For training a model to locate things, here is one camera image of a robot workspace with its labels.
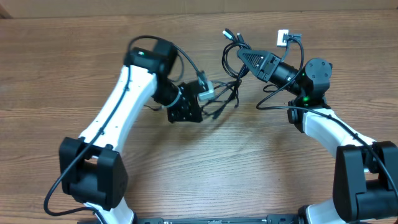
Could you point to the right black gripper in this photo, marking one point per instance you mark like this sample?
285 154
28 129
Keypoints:
262 62

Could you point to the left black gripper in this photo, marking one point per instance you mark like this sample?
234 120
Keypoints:
185 107

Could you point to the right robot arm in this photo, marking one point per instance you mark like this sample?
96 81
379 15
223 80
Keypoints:
365 176

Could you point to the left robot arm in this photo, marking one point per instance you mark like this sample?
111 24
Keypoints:
91 166

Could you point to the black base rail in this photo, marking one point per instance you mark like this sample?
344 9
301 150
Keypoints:
269 219

